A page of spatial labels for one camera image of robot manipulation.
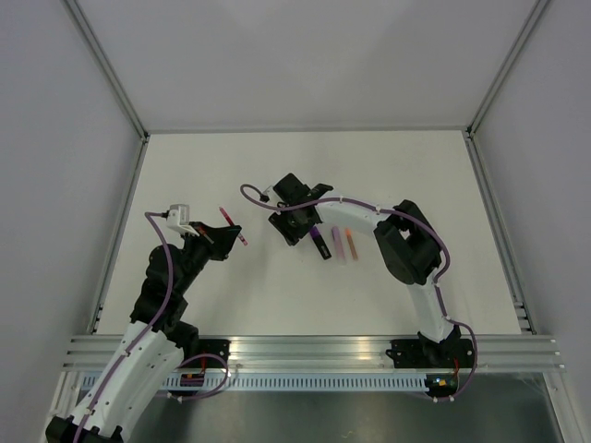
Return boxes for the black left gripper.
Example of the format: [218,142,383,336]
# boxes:
[175,221,241,295]

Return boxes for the red gel pen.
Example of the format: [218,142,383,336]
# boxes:
[218,207,249,248]

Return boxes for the black purple-tip highlighter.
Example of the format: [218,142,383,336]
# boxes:
[309,227,332,260]

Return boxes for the pink highlighter pen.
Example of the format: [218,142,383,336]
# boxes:
[331,226,346,265]

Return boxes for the orange pencil-like pen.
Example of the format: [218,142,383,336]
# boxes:
[345,228,358,261]

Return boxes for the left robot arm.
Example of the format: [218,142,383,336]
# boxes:
[45,221,241,442]

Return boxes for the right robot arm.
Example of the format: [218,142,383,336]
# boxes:
[264,174,461,367]

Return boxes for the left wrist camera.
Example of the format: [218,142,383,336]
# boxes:
[165,204,198,235]

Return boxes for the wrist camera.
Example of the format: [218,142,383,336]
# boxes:
[259,186,273,203]
[165,204,198,235]

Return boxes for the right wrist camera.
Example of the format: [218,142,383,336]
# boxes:
[259,186,273,203]

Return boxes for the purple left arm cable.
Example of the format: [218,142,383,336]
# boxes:
[73,210,230,443]

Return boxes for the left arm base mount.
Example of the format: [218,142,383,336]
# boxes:
[179,338,231,371]

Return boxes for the white slotted cable duct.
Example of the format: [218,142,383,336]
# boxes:
[80,372,430,393]

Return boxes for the aluminium mounting rail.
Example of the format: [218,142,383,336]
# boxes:
[61,335,566,373]

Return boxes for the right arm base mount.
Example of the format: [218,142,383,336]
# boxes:
[385,339,476,369]

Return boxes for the left aluminium frame post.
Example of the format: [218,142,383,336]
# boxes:
[61,0,149,141]

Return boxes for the aluminium frame post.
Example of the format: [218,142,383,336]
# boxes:
[61,0,149,141]
[465,0,552,138]

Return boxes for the right aluminium frame post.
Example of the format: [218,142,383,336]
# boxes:
[465,0,552,138]

